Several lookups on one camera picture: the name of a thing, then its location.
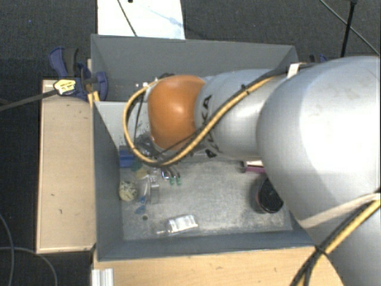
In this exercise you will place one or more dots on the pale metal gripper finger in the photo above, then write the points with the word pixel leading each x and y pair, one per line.
pixel 154 193
pixel 144 188

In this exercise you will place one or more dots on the cream speckled ball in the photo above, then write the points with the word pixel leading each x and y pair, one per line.
pixel 128 191

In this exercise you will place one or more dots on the small blue plastic piece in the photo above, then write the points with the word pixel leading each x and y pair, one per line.
pixel 139 209

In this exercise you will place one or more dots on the blue block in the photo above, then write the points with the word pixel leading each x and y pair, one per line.
pixel 126 157

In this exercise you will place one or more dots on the silver foil packet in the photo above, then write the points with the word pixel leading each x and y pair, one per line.
pixel 181 223

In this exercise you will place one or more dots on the grey metal bin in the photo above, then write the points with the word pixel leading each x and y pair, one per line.
pixel 214 189

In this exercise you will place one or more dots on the pale wood flat board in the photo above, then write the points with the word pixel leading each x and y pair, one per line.
pixel 65 171

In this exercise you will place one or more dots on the dark red and black cup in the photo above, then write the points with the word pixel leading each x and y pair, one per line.
pixel 268 197

